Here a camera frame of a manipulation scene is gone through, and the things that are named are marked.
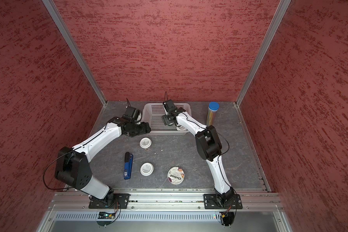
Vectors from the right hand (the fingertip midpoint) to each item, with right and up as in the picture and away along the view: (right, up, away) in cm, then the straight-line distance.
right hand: (170, 119), depth 100 cm
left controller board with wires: (-33, -48, -28) cm, 65 cm away
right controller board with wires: (+30, -49, -29) cm, 64 cm away
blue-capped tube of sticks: (+28, +8, -8) cm, 30 cm away
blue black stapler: (-25, -24, -13) cm, 38 cm away
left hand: (-15, -8, -13) cm, 22 cm away
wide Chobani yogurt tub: (+4, -31, -22) cm, 38 cm away
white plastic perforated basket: (-15, +4, +10) cm, 19 cm away
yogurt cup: (-16, -15, -10) cm, 24 cm away
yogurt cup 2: (-12, -28, -21) cm, 37 cm away
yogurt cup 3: (+7, -6, -5) cm, 11 cm away
